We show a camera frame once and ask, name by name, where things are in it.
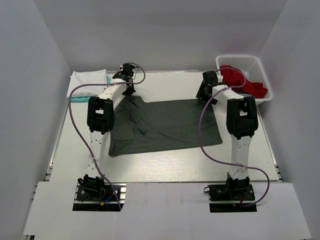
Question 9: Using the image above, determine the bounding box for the dark grey t shirt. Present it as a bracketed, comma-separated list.
[108, 95, 223, 157]

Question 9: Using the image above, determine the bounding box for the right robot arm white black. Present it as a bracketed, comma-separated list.
[196, 70, 259, 195]

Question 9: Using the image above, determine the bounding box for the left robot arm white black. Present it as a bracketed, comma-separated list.
[77, 62, 141, 185]

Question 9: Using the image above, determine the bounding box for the folded white t shirt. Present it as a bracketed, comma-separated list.
[66, 69, 108, 98]

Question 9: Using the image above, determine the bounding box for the grey t shirt in basket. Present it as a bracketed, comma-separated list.
[236, 91, 252, 98]

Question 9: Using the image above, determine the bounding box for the white plastic basket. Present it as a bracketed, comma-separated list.
[215, 54, 273, 105]

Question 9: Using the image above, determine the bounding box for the folded teal t shirt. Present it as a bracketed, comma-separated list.
[71, 76, 111, 103]

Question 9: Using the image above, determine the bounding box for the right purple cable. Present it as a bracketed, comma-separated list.
[199, 67, 271, 206]

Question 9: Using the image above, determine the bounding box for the purple cable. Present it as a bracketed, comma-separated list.
[199, 67, 271, 206]
[67, 61, 146, 211]

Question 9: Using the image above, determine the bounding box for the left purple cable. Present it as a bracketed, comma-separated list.
[67, 61, 146, 211]

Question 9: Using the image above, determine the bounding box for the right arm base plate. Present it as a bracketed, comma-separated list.
[203, 184, 257, 213]

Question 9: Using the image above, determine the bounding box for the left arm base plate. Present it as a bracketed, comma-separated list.
[72, 183, 127, 212]

